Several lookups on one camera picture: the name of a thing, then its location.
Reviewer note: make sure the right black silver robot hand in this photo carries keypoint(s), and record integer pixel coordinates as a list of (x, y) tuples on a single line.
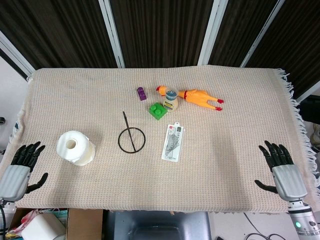
[(290, 181)]

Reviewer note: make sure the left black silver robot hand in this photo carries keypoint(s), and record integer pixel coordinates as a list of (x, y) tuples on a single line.
[(15, 177)]

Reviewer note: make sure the white toilet paper roll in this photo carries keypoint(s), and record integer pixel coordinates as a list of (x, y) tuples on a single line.
[(80, 152)]

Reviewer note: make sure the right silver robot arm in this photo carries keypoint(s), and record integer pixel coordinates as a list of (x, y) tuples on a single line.
[(301, 217)]

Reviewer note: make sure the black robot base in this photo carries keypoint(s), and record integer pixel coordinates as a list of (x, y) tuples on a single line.
[(157, 225)]

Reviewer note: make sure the black wire ring tool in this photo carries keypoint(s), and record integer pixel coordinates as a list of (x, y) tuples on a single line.
[(128, 130)]

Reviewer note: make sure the beige woven fringed tablecloth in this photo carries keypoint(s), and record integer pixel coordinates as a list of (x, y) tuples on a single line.
[(160, 180)]

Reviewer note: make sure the red white plastic bag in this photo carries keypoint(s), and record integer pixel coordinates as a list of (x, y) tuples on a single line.
[(26, 221)]

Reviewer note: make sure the grey white shoe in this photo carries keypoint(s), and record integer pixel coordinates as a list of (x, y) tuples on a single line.
[(316, 137)]

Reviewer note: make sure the white plastic container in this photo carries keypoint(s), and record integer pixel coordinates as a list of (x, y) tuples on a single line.
[(42, 228)]

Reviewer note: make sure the black box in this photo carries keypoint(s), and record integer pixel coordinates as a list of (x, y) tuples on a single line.
[(311, 108)]

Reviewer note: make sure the brown cardboard box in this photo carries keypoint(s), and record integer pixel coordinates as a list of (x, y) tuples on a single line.
[(83, 223)]

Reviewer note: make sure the packaged ruler set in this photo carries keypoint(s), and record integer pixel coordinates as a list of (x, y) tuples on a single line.
[(173, 142)]

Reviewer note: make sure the orange rubber chicken toy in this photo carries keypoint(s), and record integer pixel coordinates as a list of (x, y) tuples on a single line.
[(197, 96)]

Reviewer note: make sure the mayonnaise squeeze bottle blue cap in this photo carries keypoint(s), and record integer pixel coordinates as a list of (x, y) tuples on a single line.
[(171, 101)]

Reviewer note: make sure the green toy building block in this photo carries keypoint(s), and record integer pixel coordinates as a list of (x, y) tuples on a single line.
[(157, 111)]

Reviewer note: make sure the purple toy building block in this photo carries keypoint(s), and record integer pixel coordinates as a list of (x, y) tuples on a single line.
[(141, 94)]

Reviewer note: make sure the white partition post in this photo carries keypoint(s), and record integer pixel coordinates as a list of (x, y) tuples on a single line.
[(308, 91), (15, 53), (211, 32), (112, 32), (262, 32)]

